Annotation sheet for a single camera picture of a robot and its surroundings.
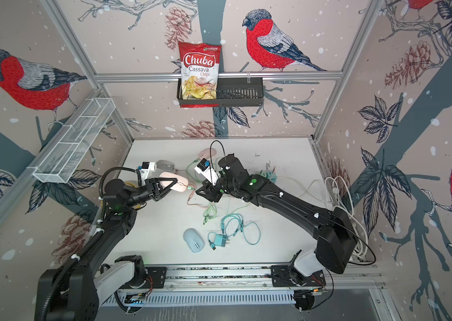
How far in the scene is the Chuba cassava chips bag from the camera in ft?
2.74

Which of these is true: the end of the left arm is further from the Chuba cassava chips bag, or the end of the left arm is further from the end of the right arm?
the Chuba cassava chips bag

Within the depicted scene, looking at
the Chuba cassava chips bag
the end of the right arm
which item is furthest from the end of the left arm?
the Chuba cassava chips bag

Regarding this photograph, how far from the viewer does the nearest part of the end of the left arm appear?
2.18 ft

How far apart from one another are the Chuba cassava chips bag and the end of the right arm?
0.42 metres

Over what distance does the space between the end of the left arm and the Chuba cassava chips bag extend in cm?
40

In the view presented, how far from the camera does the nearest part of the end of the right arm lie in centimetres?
65
